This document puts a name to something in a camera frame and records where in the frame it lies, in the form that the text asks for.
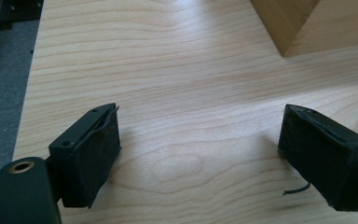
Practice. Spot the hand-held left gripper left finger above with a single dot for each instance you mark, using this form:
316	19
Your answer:
85	161

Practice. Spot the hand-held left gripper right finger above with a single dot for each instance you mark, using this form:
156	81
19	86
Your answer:
320	155

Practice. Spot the wooden box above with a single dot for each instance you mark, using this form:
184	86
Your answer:
317	21

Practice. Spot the black metal stand base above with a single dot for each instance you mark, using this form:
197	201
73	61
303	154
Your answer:
9	12

